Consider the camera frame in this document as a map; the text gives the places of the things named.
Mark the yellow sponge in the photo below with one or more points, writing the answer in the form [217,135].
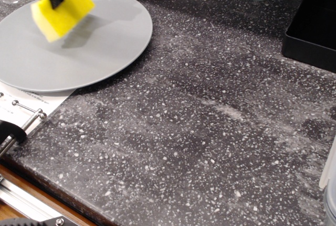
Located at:
[54,23]

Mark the grey round plate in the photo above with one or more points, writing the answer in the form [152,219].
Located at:
[106,41]

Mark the white paper sheet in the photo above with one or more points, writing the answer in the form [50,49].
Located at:
[48,102]

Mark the black metal screw clamp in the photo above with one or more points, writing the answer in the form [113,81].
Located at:
[12,134]

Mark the black plastic tray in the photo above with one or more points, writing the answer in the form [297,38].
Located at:
[310,38]

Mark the aluminium rail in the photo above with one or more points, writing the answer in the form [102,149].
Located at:
[25,203]

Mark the black metal bracket with screw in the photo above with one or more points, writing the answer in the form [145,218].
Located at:
[57,221]

